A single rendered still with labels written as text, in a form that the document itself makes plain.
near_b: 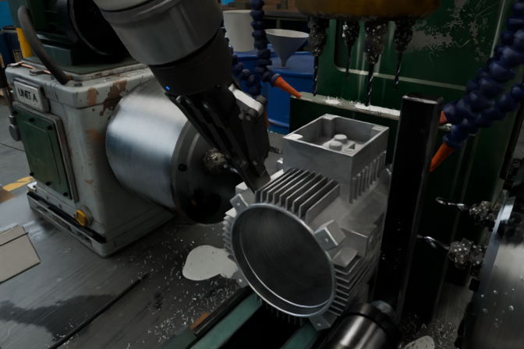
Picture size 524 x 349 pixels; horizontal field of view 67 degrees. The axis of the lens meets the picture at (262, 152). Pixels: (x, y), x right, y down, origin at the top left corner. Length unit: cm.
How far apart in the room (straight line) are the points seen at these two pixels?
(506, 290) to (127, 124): 57
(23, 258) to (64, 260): 42
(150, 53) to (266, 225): 35
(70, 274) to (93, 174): 21
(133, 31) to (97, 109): 46
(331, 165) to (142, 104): 35
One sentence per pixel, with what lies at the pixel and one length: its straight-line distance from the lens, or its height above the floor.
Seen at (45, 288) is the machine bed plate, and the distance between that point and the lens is 89.
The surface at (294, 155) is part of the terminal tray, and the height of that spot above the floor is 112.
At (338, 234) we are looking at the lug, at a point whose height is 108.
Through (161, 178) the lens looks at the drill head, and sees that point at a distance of 65.
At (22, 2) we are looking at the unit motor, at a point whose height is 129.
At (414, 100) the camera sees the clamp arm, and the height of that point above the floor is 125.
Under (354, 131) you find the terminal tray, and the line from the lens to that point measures 61.
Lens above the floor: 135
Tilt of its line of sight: 25 degrees down
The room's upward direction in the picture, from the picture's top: straight up
